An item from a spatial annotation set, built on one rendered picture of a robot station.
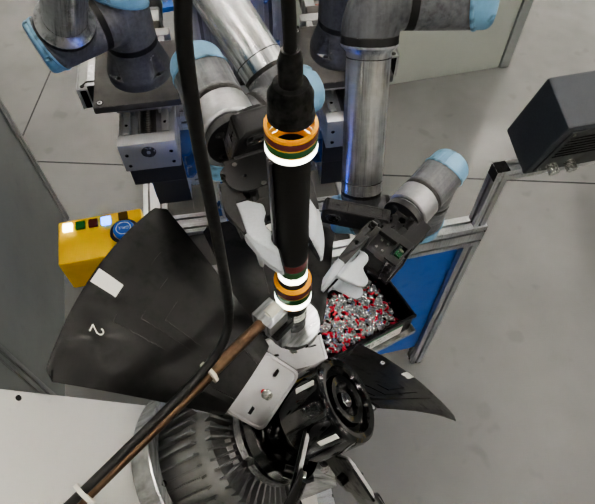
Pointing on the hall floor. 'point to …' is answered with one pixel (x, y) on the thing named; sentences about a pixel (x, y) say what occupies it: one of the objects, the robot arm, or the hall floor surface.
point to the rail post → (442, 302)
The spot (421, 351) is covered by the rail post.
